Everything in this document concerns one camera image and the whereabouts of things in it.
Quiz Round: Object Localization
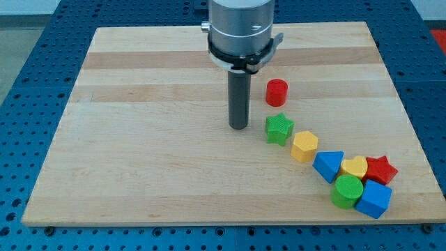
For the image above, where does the green star block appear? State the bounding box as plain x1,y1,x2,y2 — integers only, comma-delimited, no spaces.
265,113,295,146

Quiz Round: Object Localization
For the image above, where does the yellow hexagon block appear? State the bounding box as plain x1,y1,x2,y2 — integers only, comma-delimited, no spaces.
291,130,318,162

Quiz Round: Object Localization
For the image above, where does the red star block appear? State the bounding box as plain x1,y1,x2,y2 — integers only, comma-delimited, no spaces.
362,155,399,185

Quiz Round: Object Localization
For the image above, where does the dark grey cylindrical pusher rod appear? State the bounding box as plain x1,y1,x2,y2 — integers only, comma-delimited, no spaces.
228,72,251,130

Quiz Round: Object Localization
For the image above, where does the red cylinder block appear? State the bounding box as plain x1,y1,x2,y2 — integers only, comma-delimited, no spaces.
266,79,289,107

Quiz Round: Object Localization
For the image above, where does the light wooden board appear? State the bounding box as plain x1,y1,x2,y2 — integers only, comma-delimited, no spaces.
22,22,445,227

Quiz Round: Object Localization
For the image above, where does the blue triangle block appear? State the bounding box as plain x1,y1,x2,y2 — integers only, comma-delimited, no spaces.
312,151,344,183

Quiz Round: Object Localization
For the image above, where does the green cylinder block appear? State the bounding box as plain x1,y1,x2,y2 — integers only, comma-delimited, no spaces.
330,174,364,209

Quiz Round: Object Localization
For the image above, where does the yellow heart block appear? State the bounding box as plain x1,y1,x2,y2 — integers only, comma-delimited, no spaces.
339,155,368,179

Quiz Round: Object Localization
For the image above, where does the blue cube block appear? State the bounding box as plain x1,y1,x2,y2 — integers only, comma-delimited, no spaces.
355,180,392,219

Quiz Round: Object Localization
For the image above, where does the black clamp ring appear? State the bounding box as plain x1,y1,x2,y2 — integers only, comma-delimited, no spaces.
207,32,284,75

